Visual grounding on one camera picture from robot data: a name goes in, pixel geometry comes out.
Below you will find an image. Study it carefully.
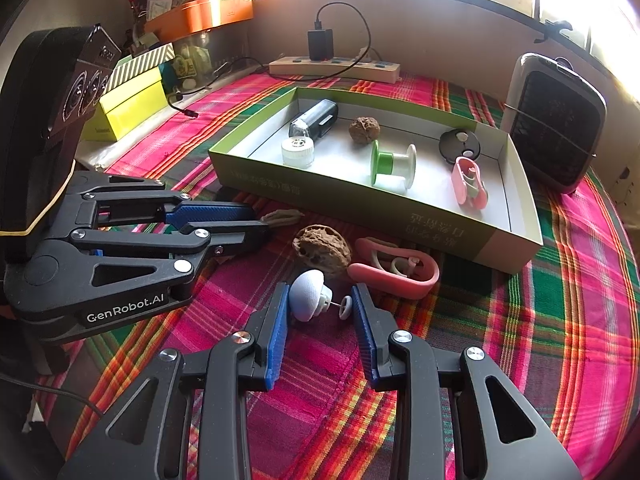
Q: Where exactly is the green grey cardboard box tray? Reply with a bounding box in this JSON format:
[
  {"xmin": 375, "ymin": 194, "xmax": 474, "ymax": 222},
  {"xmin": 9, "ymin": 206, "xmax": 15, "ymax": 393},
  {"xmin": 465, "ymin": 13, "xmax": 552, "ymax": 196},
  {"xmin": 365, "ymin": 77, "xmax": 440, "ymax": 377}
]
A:
[{"xmin": 209, "ymin": 88, "xmax": 544, "ymax": 274}]

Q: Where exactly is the black charger with cable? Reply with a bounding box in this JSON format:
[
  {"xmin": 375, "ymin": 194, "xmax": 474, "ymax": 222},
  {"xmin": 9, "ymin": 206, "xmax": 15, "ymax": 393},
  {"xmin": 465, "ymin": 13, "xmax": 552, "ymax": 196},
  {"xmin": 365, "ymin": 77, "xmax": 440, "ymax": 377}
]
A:
[{"xmin": 167, "ymin": 1, "xmax": 372, "ymax": 119}]

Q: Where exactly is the yellow box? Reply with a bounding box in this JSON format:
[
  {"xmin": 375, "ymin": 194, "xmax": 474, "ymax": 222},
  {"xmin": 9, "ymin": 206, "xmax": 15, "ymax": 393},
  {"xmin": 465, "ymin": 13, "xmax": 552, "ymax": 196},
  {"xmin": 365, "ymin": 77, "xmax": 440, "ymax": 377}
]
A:
[{"xmin": 81, "ymin": 67, "xmax": 167, "ymax": 142}]

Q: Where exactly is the striped green white box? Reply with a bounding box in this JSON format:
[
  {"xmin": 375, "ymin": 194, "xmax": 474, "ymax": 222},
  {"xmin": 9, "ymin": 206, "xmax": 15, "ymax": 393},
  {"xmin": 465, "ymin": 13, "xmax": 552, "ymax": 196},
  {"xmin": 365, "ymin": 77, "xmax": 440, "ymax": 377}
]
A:
[{"xmin": 104, "ymin": 44, "xmax": 175, "ymax": 93}]

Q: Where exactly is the beige power strip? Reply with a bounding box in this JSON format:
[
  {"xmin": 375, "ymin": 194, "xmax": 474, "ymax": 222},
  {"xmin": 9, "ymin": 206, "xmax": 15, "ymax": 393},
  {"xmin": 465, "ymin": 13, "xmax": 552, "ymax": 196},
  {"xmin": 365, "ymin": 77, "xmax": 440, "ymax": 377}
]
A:
[{"xmin": 269, "ymin": 56, "xmax": 400, "ymax": 84}]

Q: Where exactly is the grey black space heater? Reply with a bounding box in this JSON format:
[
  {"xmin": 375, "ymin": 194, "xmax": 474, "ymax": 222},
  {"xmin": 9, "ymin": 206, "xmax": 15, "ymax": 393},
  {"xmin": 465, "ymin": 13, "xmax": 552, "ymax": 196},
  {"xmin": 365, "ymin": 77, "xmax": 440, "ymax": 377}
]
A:
[{"xmin": 500, "ymin": 52, "xmax": 608, "ymax": 194}]

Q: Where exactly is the brown walnut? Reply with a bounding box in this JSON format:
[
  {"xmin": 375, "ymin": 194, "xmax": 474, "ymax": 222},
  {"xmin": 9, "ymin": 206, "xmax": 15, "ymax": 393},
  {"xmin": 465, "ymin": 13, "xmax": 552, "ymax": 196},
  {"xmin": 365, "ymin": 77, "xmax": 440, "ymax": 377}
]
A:
[
  {"xmin": 348, "ymin": 116, "xmax": 381, "ymax": 145},
  {"xmin": 292, "ymin": 224, "xmax": 352, "ymax": 276}
]

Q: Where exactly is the black round disc with buttons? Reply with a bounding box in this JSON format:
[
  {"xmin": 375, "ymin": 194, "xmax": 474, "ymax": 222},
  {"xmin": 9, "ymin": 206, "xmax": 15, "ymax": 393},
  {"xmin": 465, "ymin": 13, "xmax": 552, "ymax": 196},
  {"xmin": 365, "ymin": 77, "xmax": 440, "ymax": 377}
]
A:
[{"xmin": 438, "ymin": 129, "xmax": 482, "ymax": 165}]

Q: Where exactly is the plaid bedspread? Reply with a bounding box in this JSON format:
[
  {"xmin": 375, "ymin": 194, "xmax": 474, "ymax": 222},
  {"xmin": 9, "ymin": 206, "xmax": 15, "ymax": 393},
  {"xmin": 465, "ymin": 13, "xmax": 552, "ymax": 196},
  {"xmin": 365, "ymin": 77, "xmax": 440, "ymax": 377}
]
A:
[{"xmin": 37, "ymin": 174, "xmax": 639, "ymax": 479}]

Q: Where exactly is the pink clip lying flat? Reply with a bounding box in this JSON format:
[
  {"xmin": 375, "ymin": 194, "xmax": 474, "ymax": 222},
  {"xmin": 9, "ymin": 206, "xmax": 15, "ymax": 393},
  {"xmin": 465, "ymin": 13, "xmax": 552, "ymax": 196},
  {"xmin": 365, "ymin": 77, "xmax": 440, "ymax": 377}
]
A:
[{"xmin": 347, "ymin": 237, "xmax": 439, "ymax": 300}]

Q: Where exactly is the green white thread spool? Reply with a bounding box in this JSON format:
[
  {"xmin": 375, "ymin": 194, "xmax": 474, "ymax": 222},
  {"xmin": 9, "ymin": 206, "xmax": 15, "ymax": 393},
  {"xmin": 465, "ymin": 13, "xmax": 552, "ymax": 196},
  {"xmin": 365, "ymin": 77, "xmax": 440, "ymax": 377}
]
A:
[{"xmin": 370, "ymin": 140, "xmax": 418, "ymax": 191}]

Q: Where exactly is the orange tray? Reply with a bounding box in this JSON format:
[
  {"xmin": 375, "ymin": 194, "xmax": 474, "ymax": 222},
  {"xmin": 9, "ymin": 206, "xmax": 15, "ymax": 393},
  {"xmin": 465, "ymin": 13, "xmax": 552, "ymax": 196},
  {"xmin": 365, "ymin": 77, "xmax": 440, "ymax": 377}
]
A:
[{"xmin": 144, "ymin": 0, "xmax": 254, "ymax": 42}]

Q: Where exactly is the pink clip with grey insert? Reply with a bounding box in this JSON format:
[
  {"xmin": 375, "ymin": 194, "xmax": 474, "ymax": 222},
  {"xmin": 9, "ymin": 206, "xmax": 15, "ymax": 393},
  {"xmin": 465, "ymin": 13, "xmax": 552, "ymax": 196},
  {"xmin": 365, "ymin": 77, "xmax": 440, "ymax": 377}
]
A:
[{"xmin": 451, "ymin": 156, "xmax": 488, "ymax": 210}]

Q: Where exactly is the white round cap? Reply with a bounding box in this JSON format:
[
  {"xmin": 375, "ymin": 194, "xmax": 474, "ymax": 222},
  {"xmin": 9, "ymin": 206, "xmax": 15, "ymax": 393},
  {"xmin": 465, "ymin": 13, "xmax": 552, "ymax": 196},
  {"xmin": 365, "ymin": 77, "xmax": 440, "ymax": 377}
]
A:
[{"xmin": 281, "ymin": 136, "xmax": 314, "ymax": 169}]

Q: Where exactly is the black rectangular device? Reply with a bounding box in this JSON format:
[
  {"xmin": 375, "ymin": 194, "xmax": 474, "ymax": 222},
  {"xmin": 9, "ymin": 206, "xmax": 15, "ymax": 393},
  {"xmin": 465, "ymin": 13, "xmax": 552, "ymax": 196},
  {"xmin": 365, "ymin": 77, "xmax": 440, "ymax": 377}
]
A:
[{"xmin": 288, "ymin": 99, "xmax": 338, "ymax": 142}]

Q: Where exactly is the glass jar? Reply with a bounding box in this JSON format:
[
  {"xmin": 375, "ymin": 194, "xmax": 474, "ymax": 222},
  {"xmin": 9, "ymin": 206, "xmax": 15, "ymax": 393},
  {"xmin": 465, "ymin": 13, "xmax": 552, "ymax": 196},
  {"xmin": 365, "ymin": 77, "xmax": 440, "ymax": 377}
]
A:
[{"xmin": 172, "ymin": 32, "xmax": 214, "ymax": 91}]

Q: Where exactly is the white mushroom-shaped knob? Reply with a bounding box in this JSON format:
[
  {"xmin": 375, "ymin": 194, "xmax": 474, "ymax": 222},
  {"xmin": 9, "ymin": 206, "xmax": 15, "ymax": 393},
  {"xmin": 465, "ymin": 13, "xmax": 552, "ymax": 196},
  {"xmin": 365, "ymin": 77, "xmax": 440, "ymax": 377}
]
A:
[{"xmin": 288, "ymin": 269, "xmax": 354, "ymax": 322}]

